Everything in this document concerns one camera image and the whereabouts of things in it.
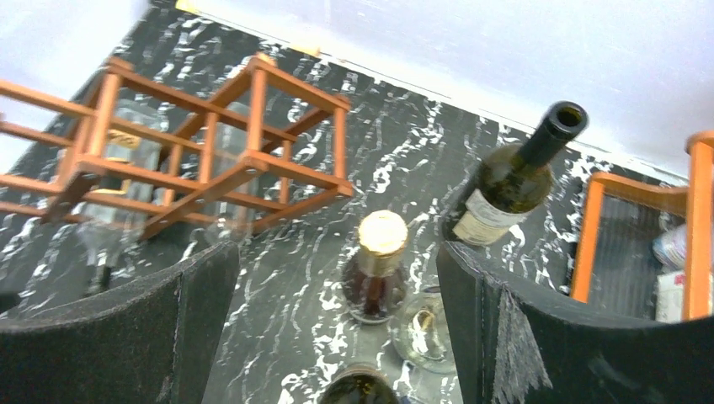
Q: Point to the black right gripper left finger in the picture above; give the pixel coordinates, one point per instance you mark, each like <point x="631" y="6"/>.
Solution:
<point x="152" y="340"/>

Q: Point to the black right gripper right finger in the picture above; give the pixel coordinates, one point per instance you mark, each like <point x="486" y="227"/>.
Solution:
<point x="515" y="341"/>

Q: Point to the clear glass corked bottle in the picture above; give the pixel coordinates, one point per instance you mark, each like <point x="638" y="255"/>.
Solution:
<point x="420" y="333"/>

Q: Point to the gold-capped red wine bottle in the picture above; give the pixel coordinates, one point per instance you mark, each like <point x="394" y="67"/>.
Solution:
<point x="373" y="280"/>

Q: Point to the silver-capped dark wine bottle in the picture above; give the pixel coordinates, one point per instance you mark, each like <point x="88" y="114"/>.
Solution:
<point x="359" y="384"/>

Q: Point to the dark green wine bottle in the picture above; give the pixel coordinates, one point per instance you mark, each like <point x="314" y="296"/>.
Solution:
<point x="513" y="179"/>

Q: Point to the brown wooden wine rack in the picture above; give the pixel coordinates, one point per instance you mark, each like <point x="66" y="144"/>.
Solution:
<point x="272" y="106"/>

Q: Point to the black-capped clear glass bottle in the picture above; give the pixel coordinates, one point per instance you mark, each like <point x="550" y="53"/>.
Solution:
<point x="109" y="231"/>

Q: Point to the orange wooden display shelf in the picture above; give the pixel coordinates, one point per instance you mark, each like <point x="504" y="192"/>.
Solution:
<point x="646" y="250"/>

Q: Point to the small yellow object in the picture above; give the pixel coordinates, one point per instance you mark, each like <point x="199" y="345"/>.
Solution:
<point x="188" y="6"/>

